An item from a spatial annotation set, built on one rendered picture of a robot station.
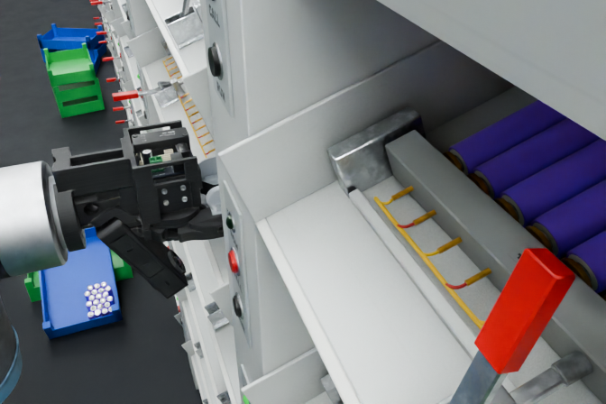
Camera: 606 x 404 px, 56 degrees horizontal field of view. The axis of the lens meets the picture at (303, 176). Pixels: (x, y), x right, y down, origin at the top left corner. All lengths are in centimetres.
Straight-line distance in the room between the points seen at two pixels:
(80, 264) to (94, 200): 137
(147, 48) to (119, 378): 95
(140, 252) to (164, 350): 115
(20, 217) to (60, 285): 138
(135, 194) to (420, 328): 32
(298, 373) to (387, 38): 24
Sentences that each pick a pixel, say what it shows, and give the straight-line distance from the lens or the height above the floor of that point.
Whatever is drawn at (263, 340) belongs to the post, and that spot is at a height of 97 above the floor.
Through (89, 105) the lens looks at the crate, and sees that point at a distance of 292.
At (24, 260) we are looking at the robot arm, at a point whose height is 96.
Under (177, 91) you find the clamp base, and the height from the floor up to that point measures 91.
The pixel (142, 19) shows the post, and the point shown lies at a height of 97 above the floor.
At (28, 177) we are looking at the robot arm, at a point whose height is 102.
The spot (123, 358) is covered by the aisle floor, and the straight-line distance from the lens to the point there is 168.
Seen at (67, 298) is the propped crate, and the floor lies 4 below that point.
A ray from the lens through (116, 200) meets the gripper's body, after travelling 51.
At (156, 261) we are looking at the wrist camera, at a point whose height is 91.
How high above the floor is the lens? 127
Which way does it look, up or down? 34 degrees down
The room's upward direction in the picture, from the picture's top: straight up
